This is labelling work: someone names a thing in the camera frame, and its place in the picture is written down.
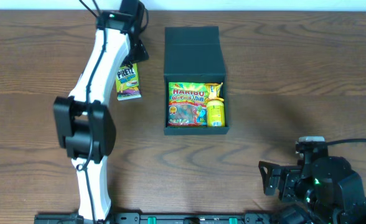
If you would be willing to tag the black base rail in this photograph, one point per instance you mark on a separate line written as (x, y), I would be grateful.
(137, 217)

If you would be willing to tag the green Pretz snack box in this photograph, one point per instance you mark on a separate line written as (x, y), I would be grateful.
(127, 83)

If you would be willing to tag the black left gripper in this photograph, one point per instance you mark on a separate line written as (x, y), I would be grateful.
(140, 50)

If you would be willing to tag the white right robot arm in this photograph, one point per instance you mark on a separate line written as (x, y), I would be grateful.
(321, 189)

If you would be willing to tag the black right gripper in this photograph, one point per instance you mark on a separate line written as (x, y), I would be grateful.
(282, 181)

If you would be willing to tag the Haribo gummy candy bag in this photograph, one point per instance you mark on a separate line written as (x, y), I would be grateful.
(187, 104)

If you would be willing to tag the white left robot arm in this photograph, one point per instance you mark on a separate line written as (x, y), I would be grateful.
(85, 128)

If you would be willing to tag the dark green lidded box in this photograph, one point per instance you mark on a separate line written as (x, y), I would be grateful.
(194, 55)

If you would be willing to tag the orange yellow snack packet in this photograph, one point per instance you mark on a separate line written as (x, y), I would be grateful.
(213, 90)

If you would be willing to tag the yellow plastic bottle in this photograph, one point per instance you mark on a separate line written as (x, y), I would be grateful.
(215, 114)

